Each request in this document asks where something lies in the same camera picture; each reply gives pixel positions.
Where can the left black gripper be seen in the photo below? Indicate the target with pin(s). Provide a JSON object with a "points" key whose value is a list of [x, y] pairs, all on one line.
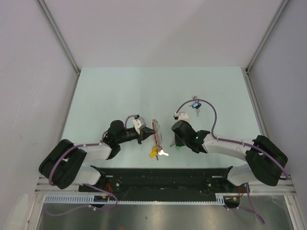
{"points": [[145, 132]]}

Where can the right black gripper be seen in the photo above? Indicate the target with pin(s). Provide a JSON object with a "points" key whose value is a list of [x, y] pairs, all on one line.
{"points": [[177, 142]]}

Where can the red handled key organizer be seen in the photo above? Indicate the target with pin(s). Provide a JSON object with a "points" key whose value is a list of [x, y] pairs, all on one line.
{"points": [[158, 133]]}

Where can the green tagged key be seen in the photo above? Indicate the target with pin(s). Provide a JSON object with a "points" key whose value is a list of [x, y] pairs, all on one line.
{"points": [[174, 145]]}

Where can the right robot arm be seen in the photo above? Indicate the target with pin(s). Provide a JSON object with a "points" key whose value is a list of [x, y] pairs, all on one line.
{"points": [[264, 161]]}

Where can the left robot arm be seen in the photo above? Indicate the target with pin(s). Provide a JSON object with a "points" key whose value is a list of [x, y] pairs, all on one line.
{"points": [[63, 166]]}

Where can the blue tagged key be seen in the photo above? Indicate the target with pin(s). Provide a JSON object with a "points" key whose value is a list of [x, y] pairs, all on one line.
{"points": [[195, 105]]}

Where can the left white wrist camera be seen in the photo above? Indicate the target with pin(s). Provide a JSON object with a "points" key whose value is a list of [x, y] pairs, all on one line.
{"points": [[138, 123]]}

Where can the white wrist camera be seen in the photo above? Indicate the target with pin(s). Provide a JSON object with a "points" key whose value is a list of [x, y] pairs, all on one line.
{"points": [[138, 123], [181, 116]]}

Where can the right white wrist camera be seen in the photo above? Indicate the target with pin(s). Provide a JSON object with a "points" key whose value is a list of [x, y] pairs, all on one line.
{"points": [[181, 116]]}

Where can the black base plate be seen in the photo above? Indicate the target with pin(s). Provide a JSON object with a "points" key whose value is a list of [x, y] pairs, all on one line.
{"points": [[164, 184]]}

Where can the white slotted cable duct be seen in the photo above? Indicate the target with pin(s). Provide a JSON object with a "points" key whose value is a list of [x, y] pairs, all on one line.
{"points": [[102, 200]]}

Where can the right aluminium frame post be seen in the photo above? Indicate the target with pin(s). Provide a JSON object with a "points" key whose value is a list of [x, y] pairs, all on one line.
{"points": [[268, 33]]}

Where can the aluminium frame post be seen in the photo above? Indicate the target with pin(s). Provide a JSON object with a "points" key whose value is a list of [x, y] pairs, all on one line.
{"points": [[58, 35], [268, 33]]}

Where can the left aluminium frame post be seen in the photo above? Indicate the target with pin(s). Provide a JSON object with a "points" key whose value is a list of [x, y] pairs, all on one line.
{"points": [[58, 35]]}

